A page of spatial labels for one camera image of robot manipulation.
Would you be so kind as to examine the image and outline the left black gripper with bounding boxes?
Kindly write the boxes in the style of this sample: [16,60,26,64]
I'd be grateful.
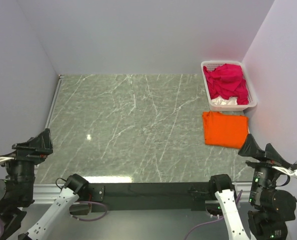
[0,127,53,203]

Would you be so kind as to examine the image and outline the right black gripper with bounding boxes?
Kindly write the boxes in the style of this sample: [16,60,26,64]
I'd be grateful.
[238,130,292,203]

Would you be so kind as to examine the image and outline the orange t shirt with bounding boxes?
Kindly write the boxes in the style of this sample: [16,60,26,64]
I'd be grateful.
[202,111,249,149]

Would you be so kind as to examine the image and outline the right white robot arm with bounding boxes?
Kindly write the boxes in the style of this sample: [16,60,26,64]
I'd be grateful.
[208,133,297,240]

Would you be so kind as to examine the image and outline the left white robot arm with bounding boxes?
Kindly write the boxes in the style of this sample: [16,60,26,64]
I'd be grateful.
[0,128,89,240]

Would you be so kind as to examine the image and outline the white laundry basket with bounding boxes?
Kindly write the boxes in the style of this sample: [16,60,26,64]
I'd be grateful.
[200,60,258,112]

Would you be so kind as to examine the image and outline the white cloth in basket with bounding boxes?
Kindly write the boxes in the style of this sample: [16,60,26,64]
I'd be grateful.
[211,96,238,106]

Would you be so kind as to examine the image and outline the pink t shirt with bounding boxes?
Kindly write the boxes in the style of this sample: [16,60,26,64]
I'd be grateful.
[203,63,249,105]

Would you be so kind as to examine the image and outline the black base beam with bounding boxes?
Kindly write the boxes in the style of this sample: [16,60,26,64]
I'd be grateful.
[86,182,214,211]

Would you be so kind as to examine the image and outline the aluminium frame rail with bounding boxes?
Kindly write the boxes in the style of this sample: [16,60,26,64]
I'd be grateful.
[17,183,255,240]

